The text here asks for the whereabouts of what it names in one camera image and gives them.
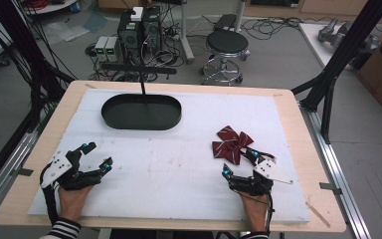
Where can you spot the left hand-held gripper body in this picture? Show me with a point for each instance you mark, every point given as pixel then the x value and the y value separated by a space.
pixel 58 166

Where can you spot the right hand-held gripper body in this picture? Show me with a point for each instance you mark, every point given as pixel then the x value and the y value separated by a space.
pixel 272 172

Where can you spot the dark red striped bow tie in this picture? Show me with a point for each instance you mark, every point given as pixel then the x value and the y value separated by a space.
pixel 230 143

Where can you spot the black oval tray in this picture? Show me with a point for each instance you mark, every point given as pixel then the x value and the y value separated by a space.
pixel 141 113

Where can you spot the person's left hand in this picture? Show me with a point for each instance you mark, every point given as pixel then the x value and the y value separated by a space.
pixel 73 202

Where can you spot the person's right hand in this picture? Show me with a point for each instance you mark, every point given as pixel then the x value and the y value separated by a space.
pixel 256 212

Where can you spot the black table clamp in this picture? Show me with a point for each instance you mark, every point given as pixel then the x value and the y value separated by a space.
pixel 330 187
pixel 22 172

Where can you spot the white foam mat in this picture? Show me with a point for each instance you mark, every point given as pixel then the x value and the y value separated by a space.
pixel 165 172

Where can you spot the thin wooden stick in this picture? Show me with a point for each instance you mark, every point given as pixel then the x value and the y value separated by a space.
pixel 318 215

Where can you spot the black T-shaped stand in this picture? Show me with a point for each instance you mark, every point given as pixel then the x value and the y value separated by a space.
pixel 139 69

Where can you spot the small white power unit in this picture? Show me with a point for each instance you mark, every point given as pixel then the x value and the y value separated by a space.
pixel 101 48
pixel 112 49

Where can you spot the black round stool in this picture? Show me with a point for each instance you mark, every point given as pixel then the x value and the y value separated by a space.
pixel 227 43

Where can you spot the black computer tower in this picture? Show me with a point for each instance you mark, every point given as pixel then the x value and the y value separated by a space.
pixel 152 30
pixel 129 36

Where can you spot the white side table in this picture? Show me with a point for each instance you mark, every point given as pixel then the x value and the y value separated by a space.
pixel 315 40

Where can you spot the black flat box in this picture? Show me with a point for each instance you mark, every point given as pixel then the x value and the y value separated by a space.
pixel 225 22

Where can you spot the white table leg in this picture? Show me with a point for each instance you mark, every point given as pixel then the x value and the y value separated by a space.
pixel 186 33

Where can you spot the white box device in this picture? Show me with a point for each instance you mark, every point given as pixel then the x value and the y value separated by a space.
pixel 137 14

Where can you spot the aluminium rail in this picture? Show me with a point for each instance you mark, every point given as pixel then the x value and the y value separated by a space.
pixel 10 166
pixel 338 172

